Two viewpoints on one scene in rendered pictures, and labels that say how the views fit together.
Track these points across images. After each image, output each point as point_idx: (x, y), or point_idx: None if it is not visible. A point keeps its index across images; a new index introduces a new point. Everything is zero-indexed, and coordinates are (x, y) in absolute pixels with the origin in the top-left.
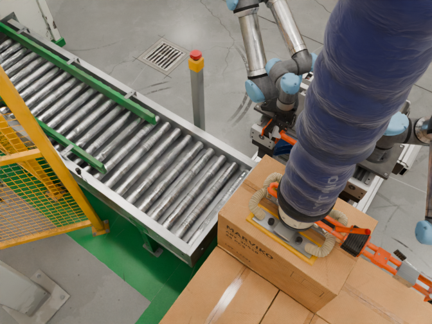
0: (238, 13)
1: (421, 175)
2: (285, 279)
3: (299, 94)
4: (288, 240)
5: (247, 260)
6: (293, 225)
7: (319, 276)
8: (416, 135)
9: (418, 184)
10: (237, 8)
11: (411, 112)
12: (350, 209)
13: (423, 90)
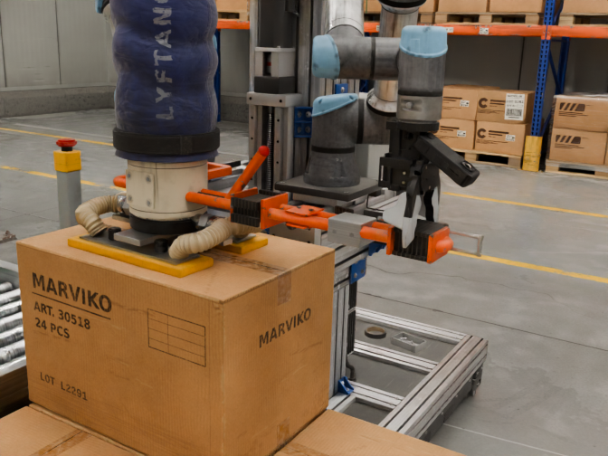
0: (107, 8)
1: (531, 427)
2: (146, 378)
3: (220, 157)
4: (138, 243)
5: (81, 394)
6: (147, 211)
7: (191, 285)
8: (370, 105)
9: (527, 439)
10: (105, 1)
11: (499, 354)
12: (284, 241)
13: (517, 331)
